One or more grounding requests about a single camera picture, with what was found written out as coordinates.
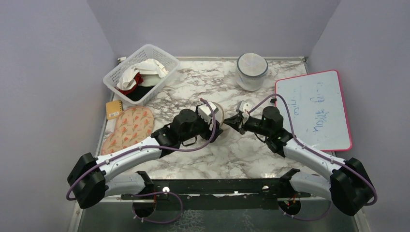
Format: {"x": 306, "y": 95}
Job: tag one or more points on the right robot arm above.
{"x": 343, "y": 182}

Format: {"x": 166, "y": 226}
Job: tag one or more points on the floral oven mitt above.
{"x": 132, "y": 126}

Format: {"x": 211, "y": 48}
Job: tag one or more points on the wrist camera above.
{"x": 243, "y": 107}
{"x": 205, "y": 111}

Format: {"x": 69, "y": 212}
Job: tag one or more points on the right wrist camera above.
{"x": 243, "y": 107}

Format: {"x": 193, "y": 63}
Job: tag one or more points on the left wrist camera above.
{"x": 205, "y": 111}

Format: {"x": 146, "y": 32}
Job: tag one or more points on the white plastic laundry basket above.
{"x": 145, "y": 52}

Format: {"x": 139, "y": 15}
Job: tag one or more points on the red garment in basket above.
{"x": 134, "y": 83}

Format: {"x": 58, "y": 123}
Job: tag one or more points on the blue-rimmed mesh laundry bag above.
{"x": 251, "y": 71}

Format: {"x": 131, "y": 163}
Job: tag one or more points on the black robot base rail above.
{"x": 215, "y": 194}

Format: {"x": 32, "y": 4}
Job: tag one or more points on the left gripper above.
{"x": 208, "y": 133}

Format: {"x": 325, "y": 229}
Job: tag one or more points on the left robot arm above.
{"x": 93, "y": 178}

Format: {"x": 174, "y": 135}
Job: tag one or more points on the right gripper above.
{"x": 237, "y": 123}

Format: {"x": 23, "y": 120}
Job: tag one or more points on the pink-framed whiteboard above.
{"x": 314, "y": 105}

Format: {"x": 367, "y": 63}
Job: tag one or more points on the white cloth in basket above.
{"x": 151, "y": 70}

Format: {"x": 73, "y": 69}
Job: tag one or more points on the beige-rimmed mesh laundry bag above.
{"x": 220, "y": 117}

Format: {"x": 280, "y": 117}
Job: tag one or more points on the black garment in basket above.
{"x": 139, "y": 92}

